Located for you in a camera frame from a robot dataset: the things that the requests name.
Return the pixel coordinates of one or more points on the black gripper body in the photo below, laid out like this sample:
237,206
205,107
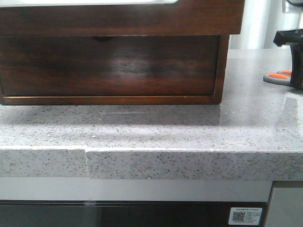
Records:
288,37

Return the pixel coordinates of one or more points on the grey orange handled scissors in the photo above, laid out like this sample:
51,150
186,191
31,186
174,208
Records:
279,78

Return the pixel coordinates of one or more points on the black appliance under counter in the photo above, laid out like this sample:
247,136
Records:
121,213

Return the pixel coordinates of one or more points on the grey curtain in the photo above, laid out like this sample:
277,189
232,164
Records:
262,19

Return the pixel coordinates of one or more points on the white QR code sticker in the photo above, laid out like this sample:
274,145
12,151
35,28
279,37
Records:
245,216

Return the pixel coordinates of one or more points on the wooden drawer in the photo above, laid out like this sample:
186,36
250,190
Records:
142,68
185,17

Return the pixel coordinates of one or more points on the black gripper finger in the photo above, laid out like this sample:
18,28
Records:
297,66

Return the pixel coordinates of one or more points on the white tray on cabinet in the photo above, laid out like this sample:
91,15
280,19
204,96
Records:
35,3

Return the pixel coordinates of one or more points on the grey cabinet door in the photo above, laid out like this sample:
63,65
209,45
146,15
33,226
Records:
285,208

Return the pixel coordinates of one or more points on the dark wooden drawer cabinet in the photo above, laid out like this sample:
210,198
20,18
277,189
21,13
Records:
222,71

